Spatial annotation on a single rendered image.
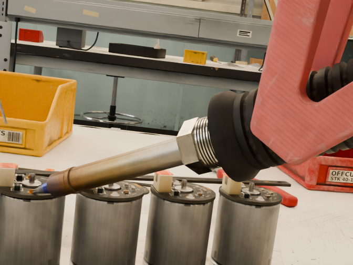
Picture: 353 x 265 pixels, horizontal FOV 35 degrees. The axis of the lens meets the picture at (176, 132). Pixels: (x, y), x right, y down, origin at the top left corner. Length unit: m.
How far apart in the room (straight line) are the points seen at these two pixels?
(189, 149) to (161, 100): 4.48
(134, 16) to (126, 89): 2.19
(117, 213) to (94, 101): 4.47
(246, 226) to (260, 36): 2.31
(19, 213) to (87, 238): 0.03
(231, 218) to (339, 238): 0.19
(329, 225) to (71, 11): 2.17
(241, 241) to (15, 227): 0.08
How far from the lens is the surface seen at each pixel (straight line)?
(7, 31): 2.60
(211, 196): 0.21
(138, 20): 2.48
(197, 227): 0.21
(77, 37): 2.61
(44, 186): 0.19
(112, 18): 2.49
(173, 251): 0.21
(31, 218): 0.20
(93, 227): 0.20
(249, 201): 0.21
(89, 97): 4.67
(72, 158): 0.51
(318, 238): 0.39
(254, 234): 0.22
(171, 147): 0.16
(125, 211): 0.20
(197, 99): 4.63
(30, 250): 0.20
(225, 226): 0.22
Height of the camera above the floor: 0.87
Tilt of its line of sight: 10 degrees down
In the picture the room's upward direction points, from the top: 7 degrees clockwise
